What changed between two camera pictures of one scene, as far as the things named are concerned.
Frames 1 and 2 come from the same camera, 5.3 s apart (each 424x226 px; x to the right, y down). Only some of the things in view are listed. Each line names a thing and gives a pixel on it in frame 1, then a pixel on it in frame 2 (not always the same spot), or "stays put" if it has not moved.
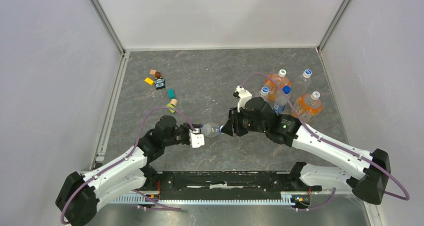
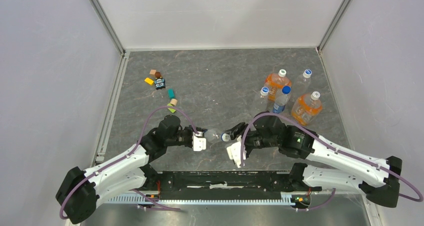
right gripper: (235, 130) → (234, 131)
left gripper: (186, 126) stays put
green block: (171, 105) stays put
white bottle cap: (264, 91) stays put
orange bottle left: (274, 83) stays put
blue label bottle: (210, 129) → (213, 135)
